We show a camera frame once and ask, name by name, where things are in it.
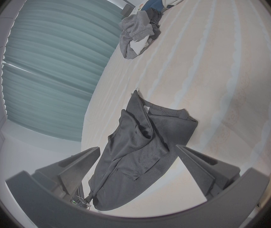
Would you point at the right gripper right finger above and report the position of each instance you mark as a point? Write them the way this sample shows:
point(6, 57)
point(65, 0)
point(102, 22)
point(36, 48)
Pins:
point(204, 172)

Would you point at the black T-shirt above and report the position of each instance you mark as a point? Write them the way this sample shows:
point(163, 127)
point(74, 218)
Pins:
point(130, 155)

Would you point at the bed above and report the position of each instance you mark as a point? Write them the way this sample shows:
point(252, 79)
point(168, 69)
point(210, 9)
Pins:
point(209, 79)

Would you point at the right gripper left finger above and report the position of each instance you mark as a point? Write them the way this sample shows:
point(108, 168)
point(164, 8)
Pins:
point(71, 172)

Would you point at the white printed pillow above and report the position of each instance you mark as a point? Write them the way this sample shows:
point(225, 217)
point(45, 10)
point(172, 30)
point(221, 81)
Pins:
point(139, 6)

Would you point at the blue-green curtain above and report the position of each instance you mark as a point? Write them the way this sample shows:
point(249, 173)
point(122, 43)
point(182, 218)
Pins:
point(54, 68)

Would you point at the grey bedside table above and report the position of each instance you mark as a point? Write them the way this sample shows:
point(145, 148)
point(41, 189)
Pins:
point(127, 10)

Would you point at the pile of clothes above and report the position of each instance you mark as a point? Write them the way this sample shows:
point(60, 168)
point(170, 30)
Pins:
point(137, 27)

